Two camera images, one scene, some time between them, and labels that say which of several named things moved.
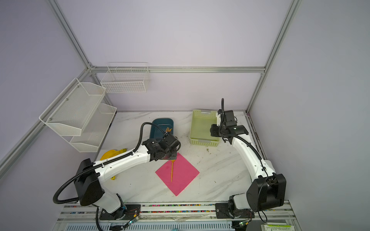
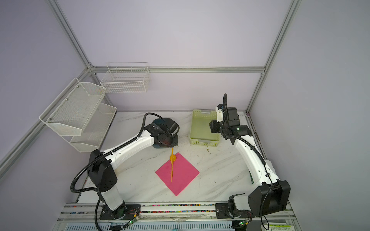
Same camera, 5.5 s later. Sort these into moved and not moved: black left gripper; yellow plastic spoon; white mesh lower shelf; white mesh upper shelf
Moved: black left gripper
Not moved: yellow plastic spoon; white mesh lower shelf; white mesh upper shelf
